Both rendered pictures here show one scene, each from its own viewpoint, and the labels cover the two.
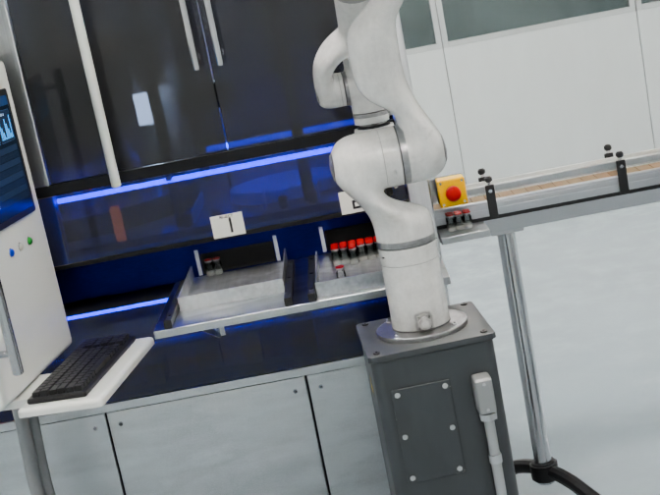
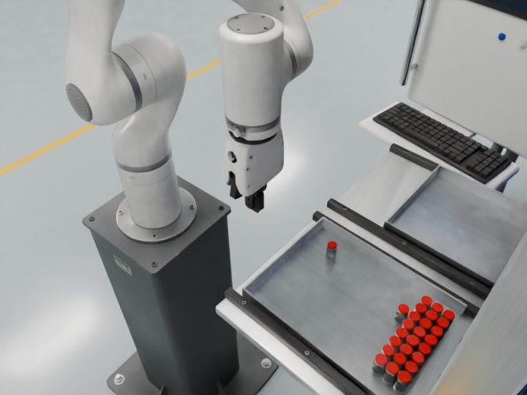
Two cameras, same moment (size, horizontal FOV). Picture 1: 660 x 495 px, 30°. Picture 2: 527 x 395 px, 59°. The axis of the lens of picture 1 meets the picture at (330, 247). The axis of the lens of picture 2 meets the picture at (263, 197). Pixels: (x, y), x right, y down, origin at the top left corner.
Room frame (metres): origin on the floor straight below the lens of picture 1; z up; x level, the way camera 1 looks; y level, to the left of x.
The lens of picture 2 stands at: (3.15, -0.58, 1.68)
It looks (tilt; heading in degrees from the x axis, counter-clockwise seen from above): 44 degrees down; 130
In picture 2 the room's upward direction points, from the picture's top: straight up
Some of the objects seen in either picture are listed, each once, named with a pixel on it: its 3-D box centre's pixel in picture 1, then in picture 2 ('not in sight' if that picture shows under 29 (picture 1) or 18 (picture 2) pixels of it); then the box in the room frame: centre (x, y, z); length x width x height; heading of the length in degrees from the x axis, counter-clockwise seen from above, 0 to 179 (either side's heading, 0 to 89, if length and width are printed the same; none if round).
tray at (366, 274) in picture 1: (368, 263); (351, 301); (2.95, -0.09, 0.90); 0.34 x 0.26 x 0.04; 178
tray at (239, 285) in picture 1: (235, 278); (481, 232); (3.07, 0.25, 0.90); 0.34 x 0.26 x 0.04; 179
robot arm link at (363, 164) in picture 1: (380, 188); (145, 99); (2.45, -0.12, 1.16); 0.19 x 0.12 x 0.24; 91
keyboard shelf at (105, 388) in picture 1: (75, 377); (441, 140); (2.82, 0.65, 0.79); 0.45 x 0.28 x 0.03; 171
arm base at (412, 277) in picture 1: (414, 285); (150, 185); (2.45, -0.16, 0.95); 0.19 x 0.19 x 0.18
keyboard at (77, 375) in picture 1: (83, 365); (438, 137); (2.81, 0.63, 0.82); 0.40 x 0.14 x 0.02; 171
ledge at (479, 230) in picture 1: (463, 232); not in sight; (3.21, -0.36, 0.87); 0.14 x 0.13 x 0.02; 179
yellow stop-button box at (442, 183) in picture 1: (451, 190); not in sight; (3.17, -0.34, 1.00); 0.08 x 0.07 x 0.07; 179
